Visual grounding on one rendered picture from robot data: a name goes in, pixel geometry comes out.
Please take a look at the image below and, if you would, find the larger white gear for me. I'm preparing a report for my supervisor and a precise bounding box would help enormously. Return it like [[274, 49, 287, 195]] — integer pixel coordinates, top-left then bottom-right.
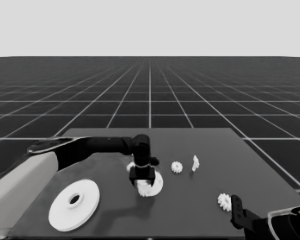
[[217, 192, 233, 213]]

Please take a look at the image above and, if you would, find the small white T-shaped piece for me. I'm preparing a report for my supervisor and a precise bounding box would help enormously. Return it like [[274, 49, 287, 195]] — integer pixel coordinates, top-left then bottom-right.
[[191, 154, 201, 173]]

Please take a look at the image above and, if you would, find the large thick white disc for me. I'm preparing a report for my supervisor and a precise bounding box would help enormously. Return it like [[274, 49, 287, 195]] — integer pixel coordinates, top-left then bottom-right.
[[48, 178, 101, 233]]

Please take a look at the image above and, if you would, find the white round carrier with pins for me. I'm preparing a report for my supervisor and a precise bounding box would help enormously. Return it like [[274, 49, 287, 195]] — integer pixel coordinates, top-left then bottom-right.
[[136, 169, 165, 198]]

